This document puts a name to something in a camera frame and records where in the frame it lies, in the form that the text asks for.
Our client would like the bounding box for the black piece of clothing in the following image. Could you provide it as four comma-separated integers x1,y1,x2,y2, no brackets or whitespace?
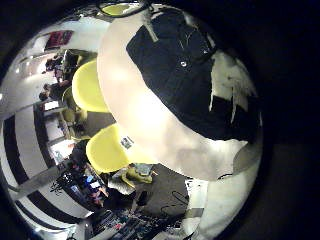
125,9,259,143

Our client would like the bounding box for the yellow plastic chair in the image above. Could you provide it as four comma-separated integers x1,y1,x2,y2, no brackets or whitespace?
85,122,159,175
99,2,143,18
71,59,111,114

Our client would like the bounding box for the pale and yellow jacket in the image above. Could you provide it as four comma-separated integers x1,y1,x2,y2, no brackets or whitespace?
106,163,155,198

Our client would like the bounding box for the cluttered desk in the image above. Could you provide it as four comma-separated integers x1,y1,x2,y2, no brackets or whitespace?
55,162,108,208

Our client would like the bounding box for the seated person in dark clothes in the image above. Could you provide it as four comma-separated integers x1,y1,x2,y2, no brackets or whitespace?
43,54,68,79
38,81,73,103

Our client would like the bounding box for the red wall poster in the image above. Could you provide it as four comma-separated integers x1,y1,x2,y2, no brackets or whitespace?
44,29,75,50

